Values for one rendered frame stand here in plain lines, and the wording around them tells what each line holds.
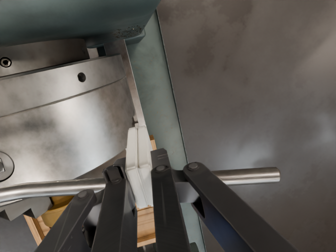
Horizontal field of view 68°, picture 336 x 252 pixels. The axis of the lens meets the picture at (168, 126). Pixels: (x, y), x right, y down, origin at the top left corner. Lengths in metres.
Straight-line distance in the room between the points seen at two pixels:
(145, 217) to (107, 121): 0.47
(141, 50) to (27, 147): 0.71
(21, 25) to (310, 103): 1.81
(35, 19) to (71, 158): 0.14
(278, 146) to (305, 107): 0.32
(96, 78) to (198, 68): 1.26
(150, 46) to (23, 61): 0.67
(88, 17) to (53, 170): 0.16
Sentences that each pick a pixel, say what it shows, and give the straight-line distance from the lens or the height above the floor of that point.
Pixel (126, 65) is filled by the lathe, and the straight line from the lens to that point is 0.62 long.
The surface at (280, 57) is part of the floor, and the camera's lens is 1.75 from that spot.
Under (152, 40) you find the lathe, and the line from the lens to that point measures 0.95.
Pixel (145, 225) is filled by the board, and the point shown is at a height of 0.88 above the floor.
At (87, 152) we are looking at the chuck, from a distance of 0.30.
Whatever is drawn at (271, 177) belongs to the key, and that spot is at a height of 1.33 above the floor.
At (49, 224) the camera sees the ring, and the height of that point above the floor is 1.12.
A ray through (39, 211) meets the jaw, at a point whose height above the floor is 1.13.
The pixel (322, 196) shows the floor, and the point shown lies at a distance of 2.31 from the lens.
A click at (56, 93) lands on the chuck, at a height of 1.21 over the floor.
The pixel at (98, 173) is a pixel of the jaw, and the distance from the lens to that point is 0.42.
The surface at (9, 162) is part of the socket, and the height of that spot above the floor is 1.23.
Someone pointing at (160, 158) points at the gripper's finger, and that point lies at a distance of 0.17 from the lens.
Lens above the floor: 1.48
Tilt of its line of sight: 72 degrees down
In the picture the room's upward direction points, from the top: 151 degrees clockwise
